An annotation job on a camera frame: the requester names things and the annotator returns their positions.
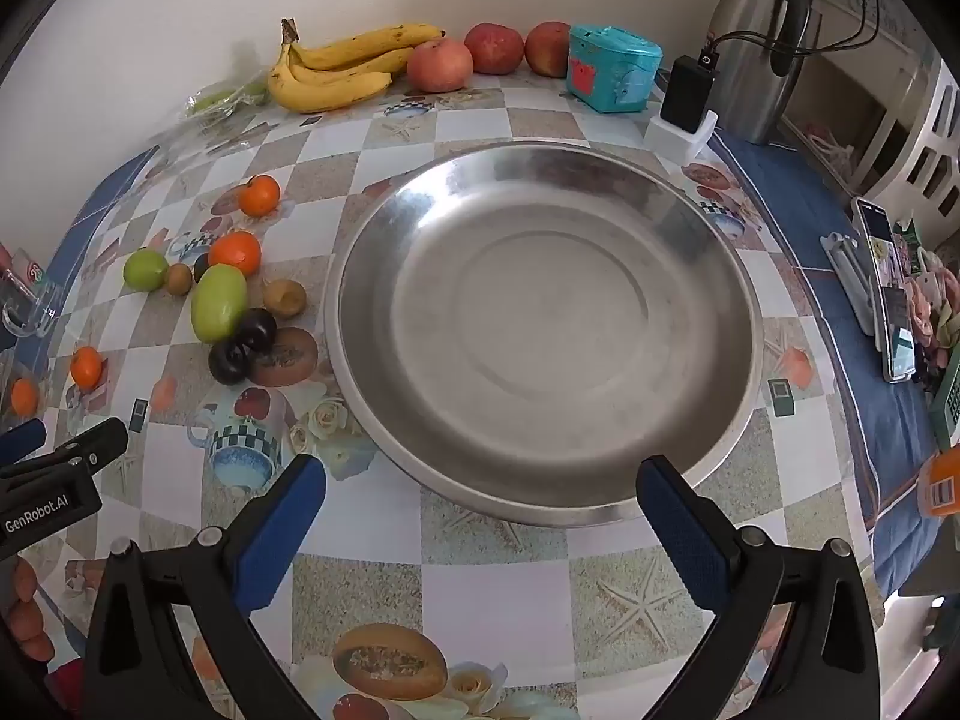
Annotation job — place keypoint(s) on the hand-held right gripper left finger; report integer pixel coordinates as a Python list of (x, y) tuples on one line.
[(281, 532)]

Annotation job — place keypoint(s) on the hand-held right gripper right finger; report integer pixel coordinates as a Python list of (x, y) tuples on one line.
[(682, 540)]

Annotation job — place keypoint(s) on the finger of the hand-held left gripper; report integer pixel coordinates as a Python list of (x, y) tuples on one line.
[(97, 444), (21, 441)]

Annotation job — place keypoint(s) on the orange tangerine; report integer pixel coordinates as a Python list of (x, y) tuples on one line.
[(86, 366), (236, 251), (259, 195), (22, 395)]

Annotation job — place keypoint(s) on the small green jujube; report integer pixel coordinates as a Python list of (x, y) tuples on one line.
[(145, 268)]

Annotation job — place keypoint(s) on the small brown kiwi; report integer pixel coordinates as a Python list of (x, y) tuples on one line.
[(178, 279)]

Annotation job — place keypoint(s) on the large green jujube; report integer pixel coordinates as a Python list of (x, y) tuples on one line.
[(219, 301)]

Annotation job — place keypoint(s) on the small dark plum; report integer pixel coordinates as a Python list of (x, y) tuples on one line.
[(201, 266)]

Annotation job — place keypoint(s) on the large brown kiwi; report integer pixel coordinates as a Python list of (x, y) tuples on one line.
[(285, 298)]

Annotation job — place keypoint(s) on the large stainless steel plate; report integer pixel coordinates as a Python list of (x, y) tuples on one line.
[(544, 334)]

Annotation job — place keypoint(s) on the person's left hand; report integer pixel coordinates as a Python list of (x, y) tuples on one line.
[(26, 611)]

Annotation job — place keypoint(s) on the clear plastic container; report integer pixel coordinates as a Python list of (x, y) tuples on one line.
[(49, 405)]

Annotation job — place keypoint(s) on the glass mug with red print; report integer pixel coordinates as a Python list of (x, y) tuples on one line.
[(26, 300)]

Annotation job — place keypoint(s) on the checkered printed tablecloth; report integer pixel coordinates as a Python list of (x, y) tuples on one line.
[(487, 562)]

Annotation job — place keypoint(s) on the orange packet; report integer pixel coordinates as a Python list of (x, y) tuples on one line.
[(943, 487)]

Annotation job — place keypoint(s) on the green box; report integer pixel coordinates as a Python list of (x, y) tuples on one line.
[(949, 401)]

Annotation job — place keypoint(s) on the smartphone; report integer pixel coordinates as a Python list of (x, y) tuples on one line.
[(898, 330), (874, 232)]

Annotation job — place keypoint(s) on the white phone stand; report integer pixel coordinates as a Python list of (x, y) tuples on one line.
[(851, 270)]

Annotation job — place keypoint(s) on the pink cloth pile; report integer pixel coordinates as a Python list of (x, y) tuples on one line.
[(934, 307)]

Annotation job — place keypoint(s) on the clear plastic bag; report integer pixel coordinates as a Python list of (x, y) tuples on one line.
[(217, 120)]

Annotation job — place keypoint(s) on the white charger stand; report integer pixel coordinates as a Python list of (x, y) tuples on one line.
[(679, 139)]

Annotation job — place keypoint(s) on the black charger block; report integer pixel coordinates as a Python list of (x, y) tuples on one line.
[(690, 94)]

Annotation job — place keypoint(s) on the yellow banana bunch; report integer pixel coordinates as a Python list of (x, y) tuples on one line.
[(337, 67)]

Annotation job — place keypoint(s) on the white laundry basket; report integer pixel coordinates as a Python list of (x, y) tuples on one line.
[(926, 142)]

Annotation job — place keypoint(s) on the teal box with red sticker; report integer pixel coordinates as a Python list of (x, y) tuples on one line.
[(611, 67)]

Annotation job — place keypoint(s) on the pink-red apple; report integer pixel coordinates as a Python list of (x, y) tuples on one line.
[(440, 64)]

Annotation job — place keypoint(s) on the steel thermos jug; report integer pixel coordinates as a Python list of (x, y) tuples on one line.
[(757, 45)]

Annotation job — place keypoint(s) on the red apple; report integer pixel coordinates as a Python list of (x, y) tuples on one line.
[(547, 49), (493, 47)]

